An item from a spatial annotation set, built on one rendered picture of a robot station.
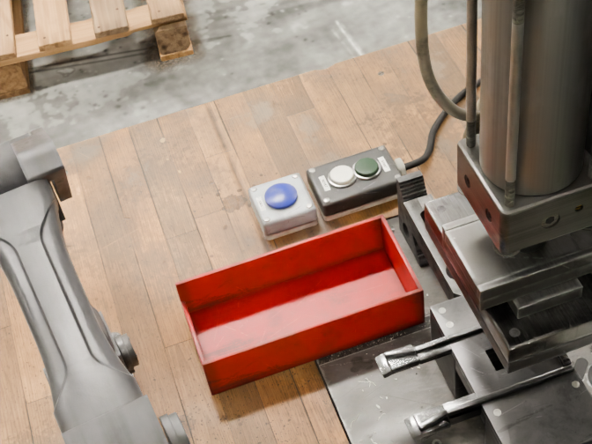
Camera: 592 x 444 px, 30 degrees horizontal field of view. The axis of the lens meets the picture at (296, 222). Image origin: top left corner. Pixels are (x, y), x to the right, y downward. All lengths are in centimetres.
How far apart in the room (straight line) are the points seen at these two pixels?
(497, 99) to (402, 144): 63
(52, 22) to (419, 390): 204
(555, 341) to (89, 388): 39
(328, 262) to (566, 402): 35
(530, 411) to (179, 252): 49
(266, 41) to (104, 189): 164
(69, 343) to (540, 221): 37
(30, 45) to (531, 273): 224
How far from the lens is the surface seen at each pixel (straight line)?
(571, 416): 109
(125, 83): 301
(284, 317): 126
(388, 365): 111
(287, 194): 133
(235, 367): 119
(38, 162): 84
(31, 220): 84
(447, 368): 117
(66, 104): 300
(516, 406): 109
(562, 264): 94
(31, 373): 129
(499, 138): 83
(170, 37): 300
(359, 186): 134
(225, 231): 136
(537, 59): 76
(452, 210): 103
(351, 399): 119
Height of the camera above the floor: 191
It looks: 48 degrees down
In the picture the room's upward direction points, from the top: 10 degrees counter-clockwise
